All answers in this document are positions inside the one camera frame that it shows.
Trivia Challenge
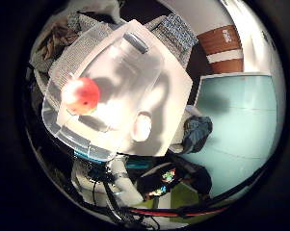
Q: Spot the brown crumpled cloth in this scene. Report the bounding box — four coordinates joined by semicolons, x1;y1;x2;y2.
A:
38;23;78;61

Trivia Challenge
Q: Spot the brown white striped barrel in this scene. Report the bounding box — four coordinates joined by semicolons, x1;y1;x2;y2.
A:
197;24;245;75

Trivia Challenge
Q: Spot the black cable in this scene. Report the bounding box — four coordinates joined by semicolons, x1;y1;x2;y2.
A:
91;179;162;230

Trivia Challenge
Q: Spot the red cable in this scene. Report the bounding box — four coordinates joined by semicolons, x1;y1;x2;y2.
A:
128;205;230;218

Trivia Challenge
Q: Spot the red tomato plush toy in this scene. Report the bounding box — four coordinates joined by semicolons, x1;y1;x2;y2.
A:
61;76;101;116

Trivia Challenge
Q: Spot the green floor mat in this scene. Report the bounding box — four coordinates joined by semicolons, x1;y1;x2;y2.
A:
134;182;216;225

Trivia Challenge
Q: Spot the clear plastic storage container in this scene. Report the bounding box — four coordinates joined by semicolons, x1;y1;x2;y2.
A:
41;18;167;163

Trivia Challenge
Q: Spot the blue grey jacket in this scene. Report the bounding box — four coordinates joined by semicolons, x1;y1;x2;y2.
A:
181;115;214;154

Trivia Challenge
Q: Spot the teal floor mat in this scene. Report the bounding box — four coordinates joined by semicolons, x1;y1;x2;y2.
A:
179;74;278;197

